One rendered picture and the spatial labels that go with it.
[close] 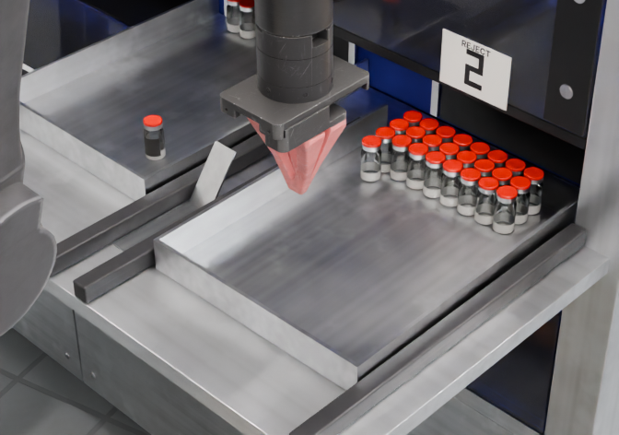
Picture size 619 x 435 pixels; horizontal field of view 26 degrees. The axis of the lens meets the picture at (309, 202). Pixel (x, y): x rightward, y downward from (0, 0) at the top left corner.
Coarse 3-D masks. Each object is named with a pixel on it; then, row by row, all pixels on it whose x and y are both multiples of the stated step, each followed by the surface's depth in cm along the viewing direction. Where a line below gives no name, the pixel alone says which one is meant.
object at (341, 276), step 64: (256, 192) 136; (320, 192) 140; (384, 192) 140; (192, 256) 131; (256, 256) 131; (320, 256) 131; (384, 256) 131; (448, 256) 131; (512, 256) 127; (256, 320) 121; (320, 320) 123; (384, 320) 123
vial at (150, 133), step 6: (144, 126) 143; (156, 126) 142; (144, 132) 143; (150, 132) 143; (156, 132) 143; (162, 132) 143; (144, 138) 144; (150, 138) 143; (156, 138) 143; (162, 138) 144; (162, 144) 144; (162, 150) 144; (162, 156) 145
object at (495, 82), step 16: (448, 32) 133; (448, 48) 134; (464, 48) 133; (480, 48) 131; (448, 64) 135; (464, 64) 134; (496, 64) 131; (448, 80) 136; (480, 80) 133; (496, 80) 132; (480, 96) 134; (496, 96) 132
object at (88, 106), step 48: (192, 0) 168; (96, 48) 159; (144, 48) 165; (192, 48) 165; (240, 48) 165; (48, 96) 155; (96, 96) 155; (144, 96) 155; (192, 96) 155; (48, 144) 147; (96, 144) 147; (144, 144) 147; (192, 144) 147; (144, 192) 137
